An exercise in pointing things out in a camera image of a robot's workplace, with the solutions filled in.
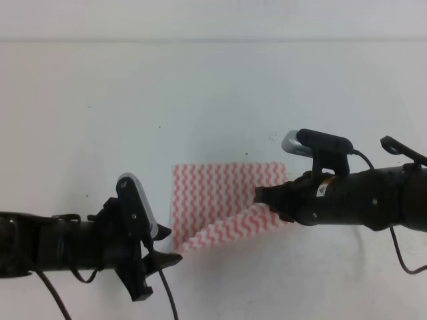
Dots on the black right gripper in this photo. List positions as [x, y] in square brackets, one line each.
[320, 199]

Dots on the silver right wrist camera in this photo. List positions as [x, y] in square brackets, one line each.
[327, 151]

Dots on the pink white wavy striped towel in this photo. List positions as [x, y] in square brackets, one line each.
[213, 204]

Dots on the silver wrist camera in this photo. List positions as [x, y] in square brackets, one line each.
[327, 151]
[135, 208]

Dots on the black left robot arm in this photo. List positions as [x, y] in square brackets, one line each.
[57, 243]

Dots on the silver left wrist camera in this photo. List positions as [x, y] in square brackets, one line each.
[135, 208]

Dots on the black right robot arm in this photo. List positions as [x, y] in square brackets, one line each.
[397, 194]

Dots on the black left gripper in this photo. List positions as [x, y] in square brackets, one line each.
[121, 251]

